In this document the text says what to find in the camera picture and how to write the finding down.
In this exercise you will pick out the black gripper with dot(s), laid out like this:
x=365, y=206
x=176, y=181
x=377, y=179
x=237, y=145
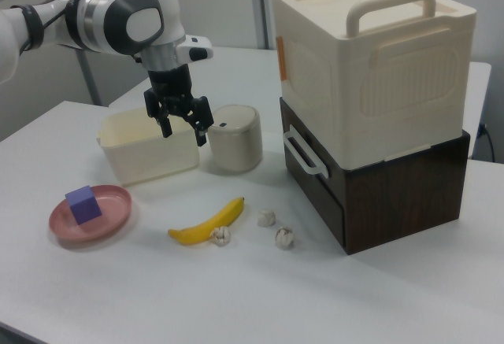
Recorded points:
x=171, y=92

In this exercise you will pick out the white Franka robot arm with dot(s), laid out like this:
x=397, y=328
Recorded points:
x=118, y=17

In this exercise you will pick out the dark brown drawer cabinet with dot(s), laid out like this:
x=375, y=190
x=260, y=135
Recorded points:
x=401, y=202

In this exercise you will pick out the cream open plastic bin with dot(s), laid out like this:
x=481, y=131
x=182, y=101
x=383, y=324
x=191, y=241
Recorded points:
x=149, y=159

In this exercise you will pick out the small white lidded trash can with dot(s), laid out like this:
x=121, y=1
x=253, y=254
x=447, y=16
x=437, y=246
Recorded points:
x=236, y=143

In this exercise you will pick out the yellow banana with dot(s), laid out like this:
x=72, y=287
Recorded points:
x=208, y=224

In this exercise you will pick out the white garlic bulb left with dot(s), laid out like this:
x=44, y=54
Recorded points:
x=220, y=236

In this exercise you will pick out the white garlic bulb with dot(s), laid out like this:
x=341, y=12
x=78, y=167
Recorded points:
x=220, y=236
x=266, y=217

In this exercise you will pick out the white garlic bulb middle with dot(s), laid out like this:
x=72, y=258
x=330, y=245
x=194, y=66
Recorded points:
x=266, y=217

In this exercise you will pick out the pink plate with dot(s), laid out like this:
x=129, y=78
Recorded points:
x=106, y=222

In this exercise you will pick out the purple cube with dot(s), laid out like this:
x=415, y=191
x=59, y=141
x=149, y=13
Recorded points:
x=83, y=205

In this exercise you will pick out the small white garlic pieces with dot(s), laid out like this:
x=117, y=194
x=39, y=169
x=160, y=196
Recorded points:
x=284, y=237

